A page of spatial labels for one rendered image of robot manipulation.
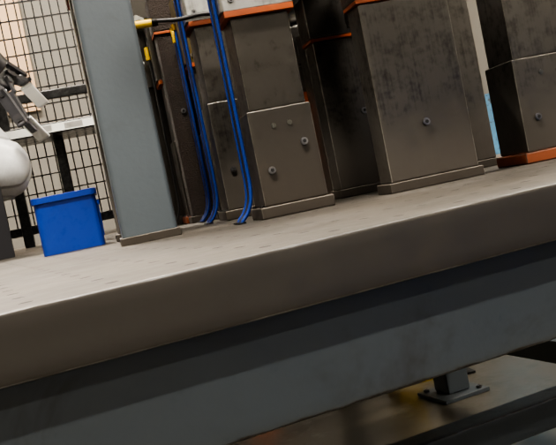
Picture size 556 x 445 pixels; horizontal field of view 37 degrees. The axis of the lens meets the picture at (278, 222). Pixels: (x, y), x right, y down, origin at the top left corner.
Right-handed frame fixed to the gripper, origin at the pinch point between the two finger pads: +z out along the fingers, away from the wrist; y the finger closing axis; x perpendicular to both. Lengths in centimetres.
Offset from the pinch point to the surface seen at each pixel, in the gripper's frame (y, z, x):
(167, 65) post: 44, -22, 43
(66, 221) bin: 71, -24, 22
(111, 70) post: 78, -46, 46
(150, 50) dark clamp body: 37, -22, 41
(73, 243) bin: 74, -22, 22
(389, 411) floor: 40, 122, 31
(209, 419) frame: 138, -56, 54
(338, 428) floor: 43, 113, 17
